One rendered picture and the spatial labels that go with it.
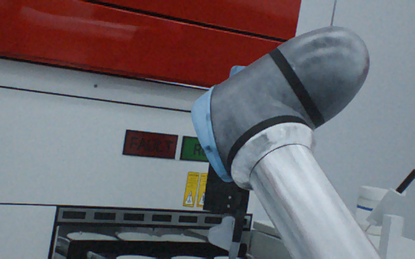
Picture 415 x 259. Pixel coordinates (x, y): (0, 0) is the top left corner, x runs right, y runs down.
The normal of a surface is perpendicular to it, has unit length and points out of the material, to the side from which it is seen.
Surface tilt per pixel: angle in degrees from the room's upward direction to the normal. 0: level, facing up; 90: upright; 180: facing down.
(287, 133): 82
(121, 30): 90
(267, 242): 90
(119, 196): 90
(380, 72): 90
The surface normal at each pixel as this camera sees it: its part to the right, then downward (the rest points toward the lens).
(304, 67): -0.12, -0.27
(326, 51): 0.26, -0.52
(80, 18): 0.57, 0.13
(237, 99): -0.38, -0.51
